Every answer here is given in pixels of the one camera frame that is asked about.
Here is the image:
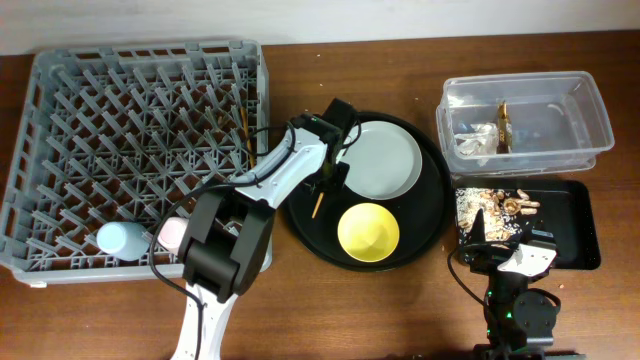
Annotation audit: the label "grey plastic dishwasher rack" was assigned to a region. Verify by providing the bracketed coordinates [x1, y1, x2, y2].
[1, 40, 269, 288]

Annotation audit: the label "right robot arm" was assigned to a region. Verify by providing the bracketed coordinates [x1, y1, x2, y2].
[447, 210, 583, 360]

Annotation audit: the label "pink plastic cup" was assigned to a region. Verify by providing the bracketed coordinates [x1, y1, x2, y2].
[157, 217, 188, 255]

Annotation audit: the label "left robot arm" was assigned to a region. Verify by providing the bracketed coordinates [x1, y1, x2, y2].
[174, 99, 358, 359]

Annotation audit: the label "black rectangular bin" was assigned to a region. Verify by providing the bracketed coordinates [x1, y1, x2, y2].
[454, 177, 601, 270]

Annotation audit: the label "clear plastic bin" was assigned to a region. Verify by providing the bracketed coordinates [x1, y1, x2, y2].
[436, 71, 615, 177]

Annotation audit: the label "wooden chopstick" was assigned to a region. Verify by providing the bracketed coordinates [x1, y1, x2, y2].
[240, 107, 256, 168]
[311, 192, 325, 219]

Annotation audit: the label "food scraps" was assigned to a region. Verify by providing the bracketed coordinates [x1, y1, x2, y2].
[455, 187, 541, 241]

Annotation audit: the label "light blue plastic cup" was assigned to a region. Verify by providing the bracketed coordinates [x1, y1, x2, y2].
[97, 222, 150, 261]

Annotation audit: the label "white round plate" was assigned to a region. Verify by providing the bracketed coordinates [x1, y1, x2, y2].
[341, 121, 423, 200]

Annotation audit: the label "gold snack wrapper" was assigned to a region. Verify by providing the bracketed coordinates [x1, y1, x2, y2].
[496, 101, 512, 154]

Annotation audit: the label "white tissue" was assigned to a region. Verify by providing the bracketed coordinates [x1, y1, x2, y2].
[454, 123, 499, 156]

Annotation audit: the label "yellow bowl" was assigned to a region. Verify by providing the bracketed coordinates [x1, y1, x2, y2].
[337, 203, 400, 263]

